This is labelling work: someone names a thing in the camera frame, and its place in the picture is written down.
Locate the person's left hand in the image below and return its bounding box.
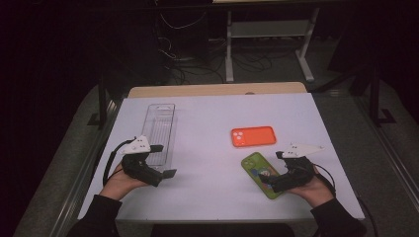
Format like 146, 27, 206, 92
99, 163, 149, 201

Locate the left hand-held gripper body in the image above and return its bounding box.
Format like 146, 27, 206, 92
119, 134, 165, 189

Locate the right hand-held gripper cable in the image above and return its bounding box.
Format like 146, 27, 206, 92
312, 163, 379, 237

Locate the clear plastic tray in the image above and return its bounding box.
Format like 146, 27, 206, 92
141, 103, 178, 173

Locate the white cable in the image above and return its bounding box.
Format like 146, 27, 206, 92
159, 11, 208, 61

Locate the tangle of black floor cables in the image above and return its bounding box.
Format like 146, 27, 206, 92
164, 48, 299, 85

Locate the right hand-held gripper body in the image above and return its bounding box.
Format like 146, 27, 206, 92
270, 142, 326, 195

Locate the green phone case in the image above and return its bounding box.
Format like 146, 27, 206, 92
240, 151, 287, 200

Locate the person's right hand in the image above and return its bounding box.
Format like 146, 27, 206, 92
287, 168, 336, 208

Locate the grey metal frame rail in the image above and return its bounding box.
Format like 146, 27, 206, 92
48, 98, 121, 237
353, 94, 419, 205

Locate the hand-held gripper cable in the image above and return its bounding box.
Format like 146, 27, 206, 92
312, 163, 379, 237
102, 139, 136, 188

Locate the left hand-held gripper cable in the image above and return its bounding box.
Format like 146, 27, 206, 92
102, 139, 136, 188

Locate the orange phone case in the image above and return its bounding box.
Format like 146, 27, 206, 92
230, 125, 278, 148

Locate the white metal desk frame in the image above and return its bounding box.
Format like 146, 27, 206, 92
224, 7, 321, 84

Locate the black metal stand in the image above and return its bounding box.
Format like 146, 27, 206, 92
368, 64, 398, 128
86, 73, 112, 129

